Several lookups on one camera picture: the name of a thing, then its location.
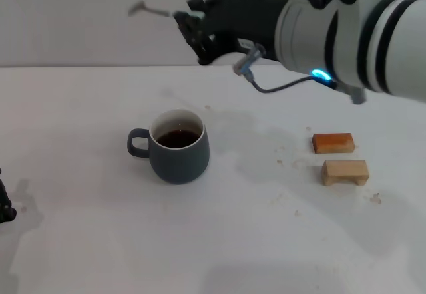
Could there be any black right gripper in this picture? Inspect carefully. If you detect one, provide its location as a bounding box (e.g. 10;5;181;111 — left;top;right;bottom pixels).
172;0;289;65

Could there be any spoon with light blue handle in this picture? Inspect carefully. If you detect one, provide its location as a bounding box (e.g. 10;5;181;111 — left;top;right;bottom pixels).
128;1;174;18

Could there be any dark grey ceramic cup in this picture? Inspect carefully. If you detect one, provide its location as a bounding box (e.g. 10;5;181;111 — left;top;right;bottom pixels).
126;108;210;185

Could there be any orange-brown wooden block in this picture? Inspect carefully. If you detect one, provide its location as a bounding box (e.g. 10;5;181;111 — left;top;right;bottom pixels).
312;133;355;155

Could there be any light wooden block with notch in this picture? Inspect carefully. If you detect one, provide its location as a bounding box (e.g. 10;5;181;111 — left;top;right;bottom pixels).
321;159;370;187

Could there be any grey cable with connectors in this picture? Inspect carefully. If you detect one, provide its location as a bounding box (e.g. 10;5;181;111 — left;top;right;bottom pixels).
232;43;367;105

